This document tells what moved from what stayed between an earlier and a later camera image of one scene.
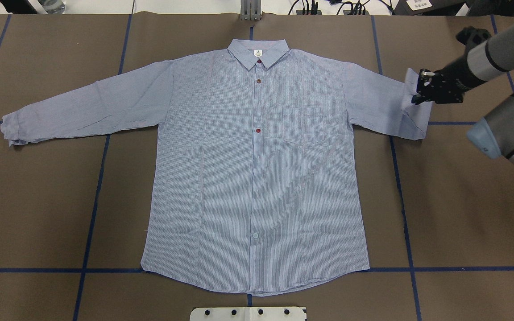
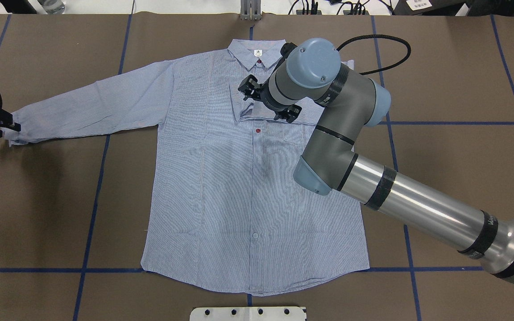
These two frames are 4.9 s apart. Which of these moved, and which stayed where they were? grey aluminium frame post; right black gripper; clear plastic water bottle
Moved: right black gripper
Stayed: clear plastic water bottle; grey aluminium frame post
